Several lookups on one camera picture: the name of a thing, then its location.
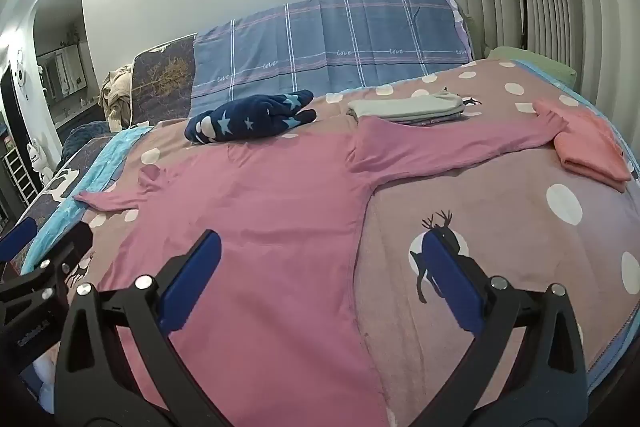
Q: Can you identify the dark printed duvet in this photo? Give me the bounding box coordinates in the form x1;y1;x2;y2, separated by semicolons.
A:
10;137;108;258

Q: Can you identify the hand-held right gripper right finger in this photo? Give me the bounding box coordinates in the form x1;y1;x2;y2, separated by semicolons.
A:
422;232;588;427

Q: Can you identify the green pillow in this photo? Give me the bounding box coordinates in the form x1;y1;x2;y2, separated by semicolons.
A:
487;46;577;84
465;12;490;60

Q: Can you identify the folded salmon garment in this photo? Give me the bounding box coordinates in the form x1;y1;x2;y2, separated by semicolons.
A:
532;99;633;194

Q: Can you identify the white cat figurine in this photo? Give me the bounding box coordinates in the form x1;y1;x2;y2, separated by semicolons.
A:
27;138;53;188

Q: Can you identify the folded patterned garment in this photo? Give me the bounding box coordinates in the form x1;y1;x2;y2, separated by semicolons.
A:
357;111;465;128

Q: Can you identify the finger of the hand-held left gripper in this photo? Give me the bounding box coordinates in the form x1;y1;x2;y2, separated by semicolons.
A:
0;218;37;264
0;223;96;308

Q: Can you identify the dark tree-print pillow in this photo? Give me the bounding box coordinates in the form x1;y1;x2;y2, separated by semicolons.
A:
131;34;197;125

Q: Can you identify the arched wall mirror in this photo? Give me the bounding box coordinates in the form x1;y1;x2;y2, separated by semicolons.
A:
31;0;93;128

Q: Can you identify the navy star-print garment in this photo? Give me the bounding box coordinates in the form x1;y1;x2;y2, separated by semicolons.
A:
184;89;317;145

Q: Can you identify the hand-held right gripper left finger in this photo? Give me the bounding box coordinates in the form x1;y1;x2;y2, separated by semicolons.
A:
52;229;223;427

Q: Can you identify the beige clothes pile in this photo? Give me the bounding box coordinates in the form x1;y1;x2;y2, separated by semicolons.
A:
100;64;135;132

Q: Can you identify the mauve polka dot blanket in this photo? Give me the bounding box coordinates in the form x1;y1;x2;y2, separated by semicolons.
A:
20;57;640;427

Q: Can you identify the pink long-sleeve shirt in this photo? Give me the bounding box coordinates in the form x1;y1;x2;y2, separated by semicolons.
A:
74;109;568;427

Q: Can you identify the folded grey garment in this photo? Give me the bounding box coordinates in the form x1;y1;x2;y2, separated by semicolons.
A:
346;91;466;124

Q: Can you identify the blue plaid bed cover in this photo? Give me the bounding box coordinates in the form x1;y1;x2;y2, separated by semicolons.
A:
191;0;473;118

